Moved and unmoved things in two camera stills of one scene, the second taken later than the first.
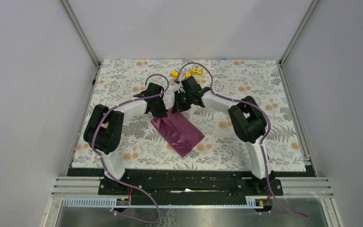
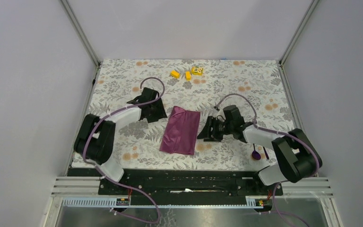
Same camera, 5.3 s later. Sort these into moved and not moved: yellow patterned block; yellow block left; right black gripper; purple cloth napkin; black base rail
Moved: purple cloth napkin; right black gripper
Not moved: yellow block left; yellow patterned block; black base rail
